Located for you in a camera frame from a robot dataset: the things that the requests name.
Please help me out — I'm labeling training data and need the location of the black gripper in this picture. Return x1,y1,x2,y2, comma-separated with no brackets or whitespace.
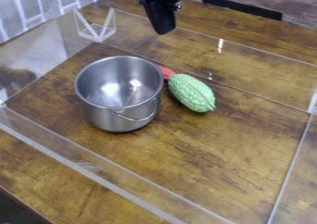
140,0,183,35

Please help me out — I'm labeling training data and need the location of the clear acrylic enclosure wall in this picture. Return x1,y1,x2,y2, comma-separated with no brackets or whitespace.
0,8,317,224

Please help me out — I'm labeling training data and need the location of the clear acrylic corner bracket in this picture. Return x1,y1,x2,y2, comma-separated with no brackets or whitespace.
74,9,117,43

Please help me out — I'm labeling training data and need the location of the stainless steel pot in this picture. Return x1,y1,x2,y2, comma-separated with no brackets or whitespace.
76,56,164,132

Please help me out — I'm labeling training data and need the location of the green bitter gourd toy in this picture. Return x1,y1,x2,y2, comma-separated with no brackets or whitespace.
169,74,216,113

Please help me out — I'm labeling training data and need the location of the black wall strip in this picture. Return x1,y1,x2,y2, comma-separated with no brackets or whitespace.
203,0,283,21

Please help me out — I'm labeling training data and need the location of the pink spoon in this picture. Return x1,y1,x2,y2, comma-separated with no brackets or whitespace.
160,66,176,81

